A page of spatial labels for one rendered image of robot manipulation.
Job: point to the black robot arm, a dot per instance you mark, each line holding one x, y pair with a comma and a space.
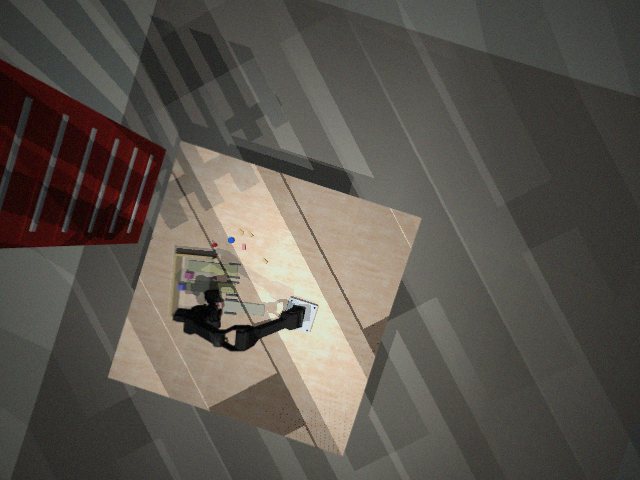
197, 321

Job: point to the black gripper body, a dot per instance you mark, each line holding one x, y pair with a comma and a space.
211, 296

